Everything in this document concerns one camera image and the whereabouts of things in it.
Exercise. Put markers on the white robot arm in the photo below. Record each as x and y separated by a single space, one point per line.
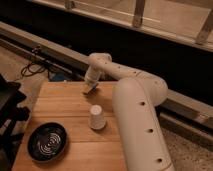
135 96

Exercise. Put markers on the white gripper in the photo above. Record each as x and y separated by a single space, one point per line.
92 76

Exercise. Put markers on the black equipment at left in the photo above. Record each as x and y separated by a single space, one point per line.
10 96

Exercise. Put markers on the metal floor rail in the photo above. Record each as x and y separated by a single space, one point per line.
190 111

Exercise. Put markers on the black round bowl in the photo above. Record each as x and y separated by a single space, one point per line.
47 142

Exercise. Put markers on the blue object behind table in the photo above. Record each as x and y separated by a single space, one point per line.
59 77

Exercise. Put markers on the white paper cup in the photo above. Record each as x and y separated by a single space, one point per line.
96 118

